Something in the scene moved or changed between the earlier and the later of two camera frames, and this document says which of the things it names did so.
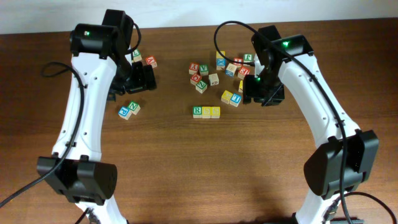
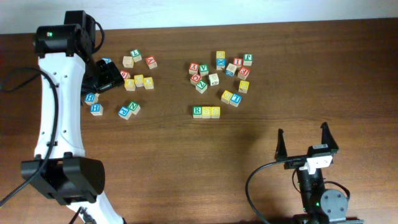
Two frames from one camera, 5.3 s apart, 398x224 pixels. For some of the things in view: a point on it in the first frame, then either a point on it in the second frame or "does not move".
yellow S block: (206, 112) does not move
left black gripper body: (137, 79) to (105, 77)
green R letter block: (197, 112) does not move
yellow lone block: (215, 112) does not move
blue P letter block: (124, 112) does not move
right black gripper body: (263, 88) to (293, 162)
